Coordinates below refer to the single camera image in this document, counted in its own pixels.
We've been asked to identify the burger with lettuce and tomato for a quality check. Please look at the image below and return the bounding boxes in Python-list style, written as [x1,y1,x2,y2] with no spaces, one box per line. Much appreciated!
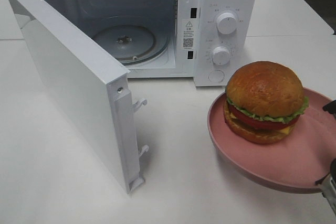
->
[223,61,309,144]

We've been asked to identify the white warning label sticker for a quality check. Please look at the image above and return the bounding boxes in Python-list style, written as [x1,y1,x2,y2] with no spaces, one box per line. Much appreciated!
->
[182,19,196,49]

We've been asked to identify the white lower timer knob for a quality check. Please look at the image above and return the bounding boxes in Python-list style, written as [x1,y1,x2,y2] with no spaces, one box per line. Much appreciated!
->
[212,46,231,66]

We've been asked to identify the white upper microwave knob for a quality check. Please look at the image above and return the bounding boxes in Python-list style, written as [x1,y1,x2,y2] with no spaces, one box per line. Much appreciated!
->
[215,10,238,35]

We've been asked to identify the white microwave door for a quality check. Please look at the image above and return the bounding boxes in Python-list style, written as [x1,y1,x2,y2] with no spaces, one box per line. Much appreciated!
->
[9,0,149,193]

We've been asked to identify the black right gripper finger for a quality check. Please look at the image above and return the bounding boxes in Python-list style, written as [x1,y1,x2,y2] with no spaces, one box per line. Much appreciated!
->
[315,159,336,214]
[322,100,336,115]

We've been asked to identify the round white door release button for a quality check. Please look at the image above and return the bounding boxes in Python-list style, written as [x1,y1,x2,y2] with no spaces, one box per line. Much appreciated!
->
[208,70,225,83]

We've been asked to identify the white microwave oven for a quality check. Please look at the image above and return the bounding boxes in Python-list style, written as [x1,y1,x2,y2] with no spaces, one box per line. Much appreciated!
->
[45,0,255,86]

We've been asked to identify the glass microwave turntable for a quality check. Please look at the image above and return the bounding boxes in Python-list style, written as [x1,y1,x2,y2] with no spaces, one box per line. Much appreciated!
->
[92,25,156,65]

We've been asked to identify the pink round plate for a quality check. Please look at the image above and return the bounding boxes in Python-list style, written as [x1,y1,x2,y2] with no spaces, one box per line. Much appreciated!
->
[207,89,335,194]

